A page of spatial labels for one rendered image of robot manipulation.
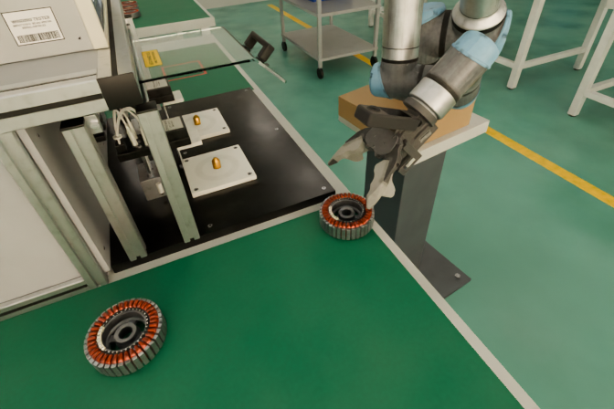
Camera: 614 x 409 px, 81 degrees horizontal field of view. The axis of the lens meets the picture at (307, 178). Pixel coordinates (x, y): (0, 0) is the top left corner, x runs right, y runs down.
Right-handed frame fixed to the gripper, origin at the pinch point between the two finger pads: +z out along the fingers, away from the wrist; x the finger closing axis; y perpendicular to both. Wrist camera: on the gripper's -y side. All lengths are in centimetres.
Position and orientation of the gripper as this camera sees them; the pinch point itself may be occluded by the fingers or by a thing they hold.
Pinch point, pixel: (343, 184)
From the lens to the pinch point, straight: 68.9
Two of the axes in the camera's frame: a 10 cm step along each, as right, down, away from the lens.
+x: -4.2, -5.5, 7.2
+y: 6.4, 3.9, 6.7
